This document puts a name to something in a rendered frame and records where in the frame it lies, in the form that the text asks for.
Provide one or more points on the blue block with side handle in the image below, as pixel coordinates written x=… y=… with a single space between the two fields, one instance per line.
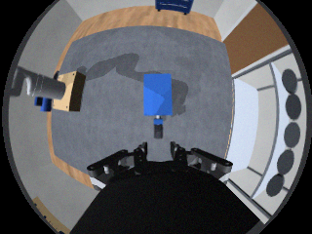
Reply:
x=157 y=99

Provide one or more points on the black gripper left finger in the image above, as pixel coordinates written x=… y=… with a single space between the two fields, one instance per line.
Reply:
x=101 y=171

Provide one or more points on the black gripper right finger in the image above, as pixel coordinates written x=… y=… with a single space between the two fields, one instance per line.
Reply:
x=216 y=166

